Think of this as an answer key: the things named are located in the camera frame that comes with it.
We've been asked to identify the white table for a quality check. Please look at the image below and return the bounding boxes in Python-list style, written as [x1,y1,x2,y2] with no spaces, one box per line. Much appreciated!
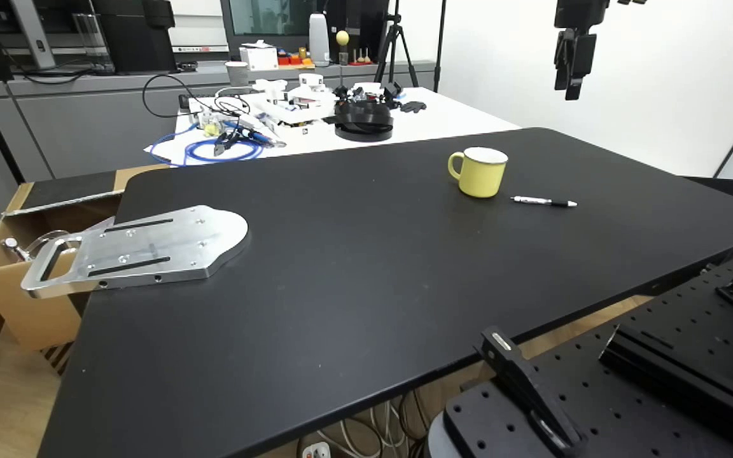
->
[146,81,522,170]

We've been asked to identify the white square container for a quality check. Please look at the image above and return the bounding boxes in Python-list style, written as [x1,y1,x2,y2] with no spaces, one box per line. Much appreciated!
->
[237,39,279,73]

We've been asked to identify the yellow mug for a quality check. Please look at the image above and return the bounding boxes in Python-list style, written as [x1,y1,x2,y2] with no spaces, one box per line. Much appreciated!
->
[445,146,512,200]

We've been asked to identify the white cylindrical bottle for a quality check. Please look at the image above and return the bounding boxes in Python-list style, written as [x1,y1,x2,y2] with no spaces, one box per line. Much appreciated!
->
[307,11,333,69]

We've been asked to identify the black round device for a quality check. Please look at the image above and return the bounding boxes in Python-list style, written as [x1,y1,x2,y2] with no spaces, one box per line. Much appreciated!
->
[332,85,398,142]

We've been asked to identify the small red objects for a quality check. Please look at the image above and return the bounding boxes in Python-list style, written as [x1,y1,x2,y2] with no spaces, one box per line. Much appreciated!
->
[278,48,312,69]

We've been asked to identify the black and white pen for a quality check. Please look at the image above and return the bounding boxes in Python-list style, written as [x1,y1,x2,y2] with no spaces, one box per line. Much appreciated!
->
[510,194,581,212]

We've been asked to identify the dark computer monitor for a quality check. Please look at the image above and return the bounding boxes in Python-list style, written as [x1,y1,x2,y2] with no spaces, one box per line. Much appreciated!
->
[220,0,335,57]

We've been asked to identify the silver metal mounting plate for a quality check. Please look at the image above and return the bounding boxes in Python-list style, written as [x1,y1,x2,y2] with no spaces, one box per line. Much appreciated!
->
[18,204,251,301]

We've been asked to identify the grey cabinet counter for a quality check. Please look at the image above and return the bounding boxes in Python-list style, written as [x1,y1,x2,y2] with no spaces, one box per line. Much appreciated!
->
[0,61,242,258]

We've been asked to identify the blue coiled cable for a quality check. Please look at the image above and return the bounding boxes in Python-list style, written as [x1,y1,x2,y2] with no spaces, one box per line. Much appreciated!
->
[181,131,268,166]

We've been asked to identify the thin black pole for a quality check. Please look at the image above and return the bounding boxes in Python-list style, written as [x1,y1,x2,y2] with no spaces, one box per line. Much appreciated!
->
[429,0,450,91]

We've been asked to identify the black screen panel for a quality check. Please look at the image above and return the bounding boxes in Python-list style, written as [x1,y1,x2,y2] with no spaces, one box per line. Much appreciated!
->
[95,0,178,73]

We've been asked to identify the black clamp bracket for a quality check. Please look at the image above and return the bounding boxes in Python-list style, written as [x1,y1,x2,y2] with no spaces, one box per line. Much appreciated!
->
[477,326,586,458]

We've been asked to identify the black camera tripod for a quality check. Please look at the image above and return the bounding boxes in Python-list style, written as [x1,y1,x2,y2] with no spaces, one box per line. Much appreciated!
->
[372,0,423,86]

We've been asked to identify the grey monitor stand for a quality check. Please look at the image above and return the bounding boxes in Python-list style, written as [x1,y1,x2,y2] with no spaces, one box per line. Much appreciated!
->
[4,0,58,71]

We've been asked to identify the brown cardboard box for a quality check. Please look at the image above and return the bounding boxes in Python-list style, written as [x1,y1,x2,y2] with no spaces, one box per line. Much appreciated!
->
[0,164,172,377]

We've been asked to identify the thick black breadboard block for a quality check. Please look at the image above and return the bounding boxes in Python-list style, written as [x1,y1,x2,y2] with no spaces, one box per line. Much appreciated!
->
[597,216,733,458]

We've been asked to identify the black perforated breadboard plate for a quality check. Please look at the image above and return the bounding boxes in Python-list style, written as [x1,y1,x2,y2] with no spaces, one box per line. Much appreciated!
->
[428,321,733,458]

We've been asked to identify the black flat pad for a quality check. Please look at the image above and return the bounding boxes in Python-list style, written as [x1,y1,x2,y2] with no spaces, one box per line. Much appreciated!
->
[20,170,119,212]

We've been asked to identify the white electronics pile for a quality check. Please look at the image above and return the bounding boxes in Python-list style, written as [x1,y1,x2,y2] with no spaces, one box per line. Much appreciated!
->
[186,73,339,142]

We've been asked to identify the white cable bundle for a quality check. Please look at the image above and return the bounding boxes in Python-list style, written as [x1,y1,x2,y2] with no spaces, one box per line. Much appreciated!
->
[298,393,437,458]

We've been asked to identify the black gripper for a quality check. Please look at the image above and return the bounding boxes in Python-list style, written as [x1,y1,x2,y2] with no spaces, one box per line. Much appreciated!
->
[552,25,600,101]

